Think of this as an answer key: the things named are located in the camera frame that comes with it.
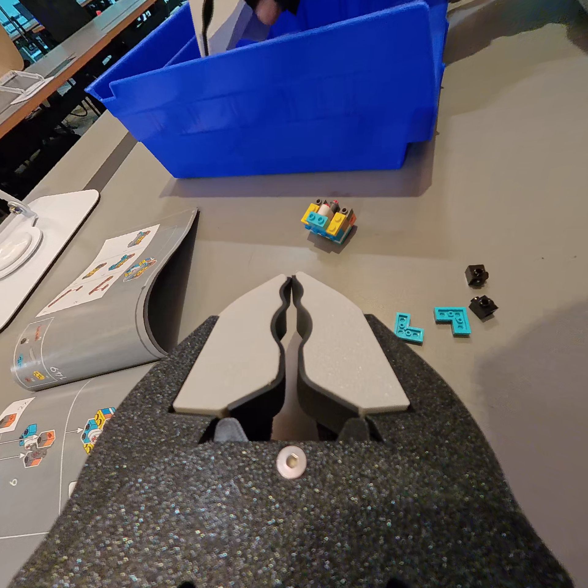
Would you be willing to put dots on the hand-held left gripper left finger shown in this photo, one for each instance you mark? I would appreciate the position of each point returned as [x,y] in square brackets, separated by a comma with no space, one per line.
[239,349]

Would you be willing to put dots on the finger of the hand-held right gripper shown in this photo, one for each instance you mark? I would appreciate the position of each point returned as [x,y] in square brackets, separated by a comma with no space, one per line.
[234,25]
[197,23]

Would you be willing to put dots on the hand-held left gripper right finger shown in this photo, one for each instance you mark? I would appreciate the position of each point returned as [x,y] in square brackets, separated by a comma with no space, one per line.
[349,353]

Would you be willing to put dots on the blue plastic bin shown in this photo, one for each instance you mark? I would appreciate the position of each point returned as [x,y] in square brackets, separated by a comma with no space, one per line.
[285,105]
[367,11]

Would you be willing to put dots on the small black toy brick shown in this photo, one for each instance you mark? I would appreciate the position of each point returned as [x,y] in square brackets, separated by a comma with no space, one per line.
[476,274]
[483,308]

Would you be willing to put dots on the person's right hand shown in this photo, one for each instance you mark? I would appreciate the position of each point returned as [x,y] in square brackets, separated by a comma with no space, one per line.
[267,11]

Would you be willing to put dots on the teal corner toy plate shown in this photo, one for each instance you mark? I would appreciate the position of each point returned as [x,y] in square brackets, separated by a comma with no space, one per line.
[454,318]
[406,330]

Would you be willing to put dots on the small multicoloured toy brick model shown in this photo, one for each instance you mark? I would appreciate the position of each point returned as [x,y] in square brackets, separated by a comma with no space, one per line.
[328,223]

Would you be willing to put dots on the long wooden table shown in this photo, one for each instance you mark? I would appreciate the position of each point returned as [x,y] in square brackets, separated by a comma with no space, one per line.
[69,59]

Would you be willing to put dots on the grey instruction booklet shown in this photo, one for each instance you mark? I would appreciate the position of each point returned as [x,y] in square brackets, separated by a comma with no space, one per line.
[92,330]

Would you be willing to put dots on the clear plastic box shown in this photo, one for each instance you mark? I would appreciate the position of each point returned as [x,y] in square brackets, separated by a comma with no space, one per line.
[20,85]

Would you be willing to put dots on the tan chair back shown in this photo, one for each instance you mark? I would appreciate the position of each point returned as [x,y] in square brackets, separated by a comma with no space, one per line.
[7,53]

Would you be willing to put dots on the white rounded board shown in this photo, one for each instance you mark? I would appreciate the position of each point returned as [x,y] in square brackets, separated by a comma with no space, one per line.
[64,220]

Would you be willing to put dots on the clear acrylic bracket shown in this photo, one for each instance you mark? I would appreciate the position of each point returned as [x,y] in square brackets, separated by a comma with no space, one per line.
[20,211]

